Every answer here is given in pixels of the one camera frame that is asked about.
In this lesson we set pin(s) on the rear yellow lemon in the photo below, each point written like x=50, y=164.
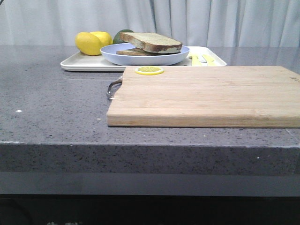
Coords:
x=104, y=37

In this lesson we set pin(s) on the light blue plate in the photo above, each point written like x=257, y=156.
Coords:
x=109, y=53

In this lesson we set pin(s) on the white curtain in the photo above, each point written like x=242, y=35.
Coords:
x=213, y=23

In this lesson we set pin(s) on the bread slice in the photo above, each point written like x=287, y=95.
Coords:
x=152, y=42
x=141, y=52

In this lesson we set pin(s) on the metal cutting board handle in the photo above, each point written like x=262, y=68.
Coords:
x=110, y=89

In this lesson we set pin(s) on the yellow plastic fork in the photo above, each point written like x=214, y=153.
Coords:
x=195, y=60

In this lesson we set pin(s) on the yellow lemon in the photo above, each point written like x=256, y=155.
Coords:
x=104, y=37
x=88, y=43

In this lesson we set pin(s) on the yellow plastic knife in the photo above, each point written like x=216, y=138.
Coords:
x=210, y=60

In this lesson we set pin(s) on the wooden cutting board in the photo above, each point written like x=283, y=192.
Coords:
x=208, y=97

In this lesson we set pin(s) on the white serving tray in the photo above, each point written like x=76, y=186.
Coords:
x=82, y=62

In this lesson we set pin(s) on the front yellow lemon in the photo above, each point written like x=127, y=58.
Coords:
x=88, y=43

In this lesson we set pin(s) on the green lime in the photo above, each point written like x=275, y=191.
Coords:
x=117, y=40

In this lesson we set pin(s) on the lemon slice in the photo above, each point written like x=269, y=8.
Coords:
x=149, y=70

